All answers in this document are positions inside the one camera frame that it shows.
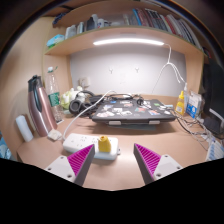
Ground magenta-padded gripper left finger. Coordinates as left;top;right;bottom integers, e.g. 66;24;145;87
44;143;96;187

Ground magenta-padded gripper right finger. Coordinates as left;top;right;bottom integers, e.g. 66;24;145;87
133;143;184;185

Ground yellow charger block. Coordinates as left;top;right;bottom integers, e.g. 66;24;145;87
98;135;112;154

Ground white power strip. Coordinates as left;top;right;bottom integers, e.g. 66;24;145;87
62;132;122;162

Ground small white plug adapter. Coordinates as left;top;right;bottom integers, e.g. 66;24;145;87
46;129;63;142

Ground white keyboard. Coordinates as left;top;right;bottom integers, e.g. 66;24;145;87
204;138;224;163

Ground pink thermos flask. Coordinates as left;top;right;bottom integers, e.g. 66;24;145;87
27;74;58;138

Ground black headphones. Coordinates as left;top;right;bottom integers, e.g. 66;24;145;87
68;89;98;116

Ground yellow plastic bottle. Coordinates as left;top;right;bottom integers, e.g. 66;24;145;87
174;90;186;117

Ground blue and white packet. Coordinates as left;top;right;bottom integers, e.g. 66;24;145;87
185;91;204;119

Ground black laptop with stickers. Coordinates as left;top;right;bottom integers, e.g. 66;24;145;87
90;97;178;123

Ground grey laptop stand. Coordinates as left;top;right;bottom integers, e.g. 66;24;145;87
108;119;162;131

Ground pale green plush toy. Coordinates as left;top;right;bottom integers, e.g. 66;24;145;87
59;85;84;106

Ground clear plastic water bottle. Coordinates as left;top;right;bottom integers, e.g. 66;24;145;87
44;65;65;124

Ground clear spray bottle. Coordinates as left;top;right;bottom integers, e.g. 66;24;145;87
182;82;190;109

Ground black monitor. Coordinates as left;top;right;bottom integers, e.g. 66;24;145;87
201;61;224;139

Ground white light bar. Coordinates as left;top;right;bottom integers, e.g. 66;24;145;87
92;37;166;47

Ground wooden shelf with books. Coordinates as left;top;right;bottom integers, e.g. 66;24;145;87
43;0;208;58

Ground tangled desk cables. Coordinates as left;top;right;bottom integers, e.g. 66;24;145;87
173;113;214;151

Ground white power strip cable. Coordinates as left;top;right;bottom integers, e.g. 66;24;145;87
61;89;117;141

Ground white wall socket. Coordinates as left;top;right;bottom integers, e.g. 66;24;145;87
78;76;91;89

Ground hanging white cable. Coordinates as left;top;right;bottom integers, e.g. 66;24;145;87
151;43;186;95

